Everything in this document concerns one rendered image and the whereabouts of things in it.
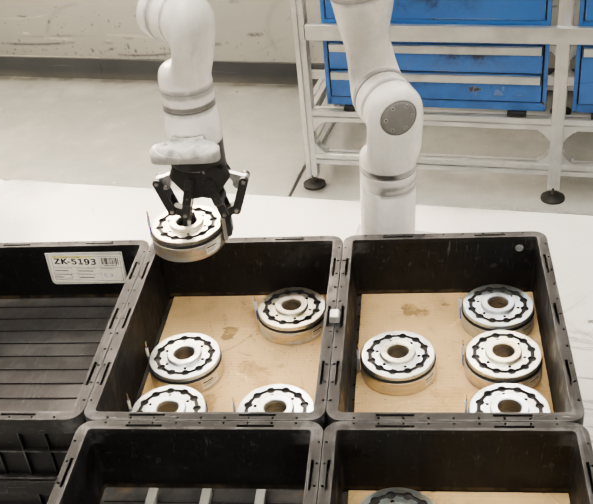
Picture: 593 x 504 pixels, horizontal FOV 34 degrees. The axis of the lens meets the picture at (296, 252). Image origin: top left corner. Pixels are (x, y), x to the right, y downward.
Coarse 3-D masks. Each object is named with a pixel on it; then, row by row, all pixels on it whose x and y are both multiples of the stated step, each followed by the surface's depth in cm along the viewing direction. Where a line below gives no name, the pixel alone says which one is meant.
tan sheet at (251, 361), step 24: (192, 312) 150; (216, 312) 149; (240, 312) 149; (168, 336) 145; (216, 336) 144; (240, 336) 144; (240, 360) 139; (264, 360) 139; (288, 360) 138; (312, 360) 138; (216, 384) 135; (240, 384) 135; (264, 384) 134; (288, 384) 134; (312, 384) 133; (216, 408) 131
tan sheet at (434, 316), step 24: (360, 312) 146; (384, 312) 145; (408, 312) 145; (432, 312) 144; (456, 312) 144; (360, 336) 141; (432, 336) 140; (456, 336) 139; (528, 336) 138; (456, 360) 135; (360, 384) 133; (432, 384) 131; (456, 384) 131; (360, 408) 129; (384, 408) 128; (408, 408) 128; (432, 408) 127; (456, 408) 127; (552, 408) 125
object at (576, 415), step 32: (544, 256) 139; (576, 384) 114; (352, 416) 113; (384, 416) 113; (416, 416) 112; (448, 416) 112; (480, 416) 111; (512, 416) 111; (544, 416) 110; (576, 416) 110
